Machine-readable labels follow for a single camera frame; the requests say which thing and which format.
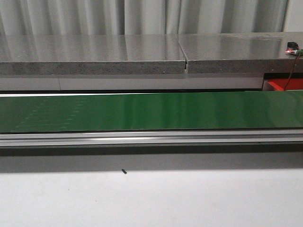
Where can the green conveyor belt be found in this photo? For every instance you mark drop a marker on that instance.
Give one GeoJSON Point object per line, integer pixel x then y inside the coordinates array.
{"type": "Point", "coordinates": [162, 111]}

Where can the grey stone countertop slab left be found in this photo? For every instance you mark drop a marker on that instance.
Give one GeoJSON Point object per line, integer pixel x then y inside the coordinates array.
{"type": "Point", "coordinates": [90, 55]}

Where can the grey stone countertop slab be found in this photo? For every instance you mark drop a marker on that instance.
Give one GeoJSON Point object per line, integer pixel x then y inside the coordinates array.
{"type": "Point", "coordinates": [239, 53]}
{"type": "Point", "coordinates": [90, 55]}

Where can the grey stone countertop slab right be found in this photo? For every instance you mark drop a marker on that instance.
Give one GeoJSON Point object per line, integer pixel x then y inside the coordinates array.
{"type": "Point", "coordinates": [239, 53]}

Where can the red plastic bin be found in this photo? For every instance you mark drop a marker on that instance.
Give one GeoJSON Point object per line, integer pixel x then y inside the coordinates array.
{"type": "Point", "coordinates": [284, 84]}

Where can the small sensor circuit board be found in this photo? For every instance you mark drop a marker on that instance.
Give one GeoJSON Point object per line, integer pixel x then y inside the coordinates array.
{"type": "Point", "coordinates": [293, 48]}

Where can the grey pleated curtain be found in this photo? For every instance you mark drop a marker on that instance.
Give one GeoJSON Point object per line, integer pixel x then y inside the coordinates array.
{"type": "Point", "coordinates": [128, 17]}

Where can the aluminium conveyor side rail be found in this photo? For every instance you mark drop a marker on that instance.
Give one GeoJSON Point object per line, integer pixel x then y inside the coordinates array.
{"type": "Point", "coordinates": [151, 137]}

